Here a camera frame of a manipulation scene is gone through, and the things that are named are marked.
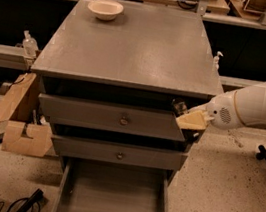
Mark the white bowl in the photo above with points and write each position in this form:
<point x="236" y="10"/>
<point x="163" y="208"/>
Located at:
<point x="105" y="9"/>

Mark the grey open bottom drawer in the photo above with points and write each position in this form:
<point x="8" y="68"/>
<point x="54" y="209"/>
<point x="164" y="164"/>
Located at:
<point x="95" y="186"/>

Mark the black device on floor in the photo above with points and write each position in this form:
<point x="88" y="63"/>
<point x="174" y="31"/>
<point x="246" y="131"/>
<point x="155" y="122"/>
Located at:
<point x="29" y="204"/>

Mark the brown cardboard box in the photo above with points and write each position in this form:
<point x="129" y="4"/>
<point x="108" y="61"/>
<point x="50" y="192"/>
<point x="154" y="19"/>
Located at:
<point x="22" y="135"/>

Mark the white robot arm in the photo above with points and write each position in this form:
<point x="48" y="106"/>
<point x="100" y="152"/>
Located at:
<point x="250" y="104"/>

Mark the white pump bottle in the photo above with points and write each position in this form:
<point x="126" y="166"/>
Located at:
<point x="217" y="59"/>

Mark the clear plastic bottle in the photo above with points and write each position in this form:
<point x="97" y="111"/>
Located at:
<point x="30" y="45"/>

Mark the grey top drawer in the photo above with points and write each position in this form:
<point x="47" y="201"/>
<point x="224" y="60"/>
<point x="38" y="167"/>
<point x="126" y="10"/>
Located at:
<point x="80" y="112"/>

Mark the grey drawer cabinet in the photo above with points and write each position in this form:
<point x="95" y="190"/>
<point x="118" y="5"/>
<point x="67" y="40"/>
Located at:
<point x="147" y="57"/>

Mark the grey middle drawer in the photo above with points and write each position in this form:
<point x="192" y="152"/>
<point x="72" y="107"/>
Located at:
<point x="118" y="153"/>

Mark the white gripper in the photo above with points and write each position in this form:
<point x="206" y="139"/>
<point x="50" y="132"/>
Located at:
<point x="220" y="113"/>

